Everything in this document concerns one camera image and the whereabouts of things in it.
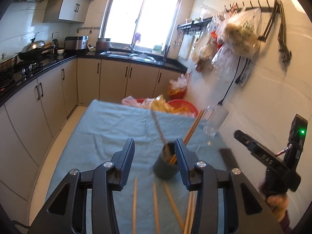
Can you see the steel pot with lid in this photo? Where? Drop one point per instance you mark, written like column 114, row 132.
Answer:
column 7, row 62

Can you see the silver rice cooker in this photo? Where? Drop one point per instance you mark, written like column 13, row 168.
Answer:
column 76, row 42

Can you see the black wok with lid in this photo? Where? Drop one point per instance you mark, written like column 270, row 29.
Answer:
column 33, row 50

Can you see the brown cooking pot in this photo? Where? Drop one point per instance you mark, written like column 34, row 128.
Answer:
column 103, row 44

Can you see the right hand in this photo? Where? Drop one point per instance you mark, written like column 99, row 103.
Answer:
column 278, row 204

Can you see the black electric kettle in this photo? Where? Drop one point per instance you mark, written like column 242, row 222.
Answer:
column 55, row 45

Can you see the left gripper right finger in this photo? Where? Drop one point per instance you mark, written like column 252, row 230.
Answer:
column 245, row 211

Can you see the blue-grey towel table cover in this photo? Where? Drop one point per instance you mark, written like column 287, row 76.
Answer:
column 104, row 129

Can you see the dark utensil holder cup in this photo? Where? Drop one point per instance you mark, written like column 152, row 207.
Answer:
column 162, row 168

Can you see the wooden chopstick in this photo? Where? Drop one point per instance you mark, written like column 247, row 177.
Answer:
column 187, row 219
column 191, row 131
column 191, row 206
column 134, row 207
column 166, row 150
column 173, row 205
column 156, row 211

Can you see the kitchen sink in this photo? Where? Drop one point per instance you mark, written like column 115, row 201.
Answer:
column 135, row 56

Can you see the upper wall cabinets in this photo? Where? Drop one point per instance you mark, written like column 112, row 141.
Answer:
column 72, row 11

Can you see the window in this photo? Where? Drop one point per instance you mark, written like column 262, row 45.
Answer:
column 140, row 25

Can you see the lower kitchen cabinets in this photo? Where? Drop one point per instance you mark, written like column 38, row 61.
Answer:
column 32, row 115

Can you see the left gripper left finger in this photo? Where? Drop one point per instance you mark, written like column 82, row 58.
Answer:
column 65, row 209

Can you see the black smartphone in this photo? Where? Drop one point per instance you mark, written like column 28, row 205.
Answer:
column 228, row 158

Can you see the black wall rack shelf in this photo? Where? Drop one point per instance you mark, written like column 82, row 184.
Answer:
column 194, row 25

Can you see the red plastic basin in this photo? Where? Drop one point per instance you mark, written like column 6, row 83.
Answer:
column 176, row 106

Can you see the clear glass beer mug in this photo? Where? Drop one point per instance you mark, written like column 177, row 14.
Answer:
column 216, row 117

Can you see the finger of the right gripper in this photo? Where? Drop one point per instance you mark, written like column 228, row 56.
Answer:
column 261, row 153

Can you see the orange bag bin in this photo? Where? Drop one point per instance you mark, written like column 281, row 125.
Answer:
column 178, row 88

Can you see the large hanging plastic bag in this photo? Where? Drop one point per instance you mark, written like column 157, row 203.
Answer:
column 241, row 31

